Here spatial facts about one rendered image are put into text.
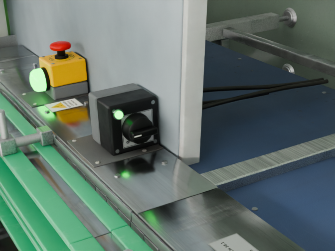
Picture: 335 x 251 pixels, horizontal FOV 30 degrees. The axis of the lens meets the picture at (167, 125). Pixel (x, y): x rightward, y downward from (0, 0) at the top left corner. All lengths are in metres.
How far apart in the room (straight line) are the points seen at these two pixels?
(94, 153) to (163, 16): 0.23
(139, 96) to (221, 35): 0.79
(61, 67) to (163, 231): 0.51
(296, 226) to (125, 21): 0.43
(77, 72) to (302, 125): 0.42
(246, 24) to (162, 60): 0.85
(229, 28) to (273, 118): 0.63
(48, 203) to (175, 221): 0.19
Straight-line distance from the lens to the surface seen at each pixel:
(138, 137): 0.90
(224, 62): 1.42
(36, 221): 0.98
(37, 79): 1.18
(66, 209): 0.85
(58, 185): 0.92
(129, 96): 0.94
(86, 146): 0.98
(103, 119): 0.93
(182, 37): 0.85
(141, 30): 0.95
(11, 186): 1.10
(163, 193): 0.82
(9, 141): 1.02
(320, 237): 0.78
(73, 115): 1.11
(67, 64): 1.17
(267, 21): 1.78
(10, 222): 1.18
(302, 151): 0.95
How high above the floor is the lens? 1.16
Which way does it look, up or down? 26 degrees down
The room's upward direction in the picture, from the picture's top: 104 degrees counter-clockwise
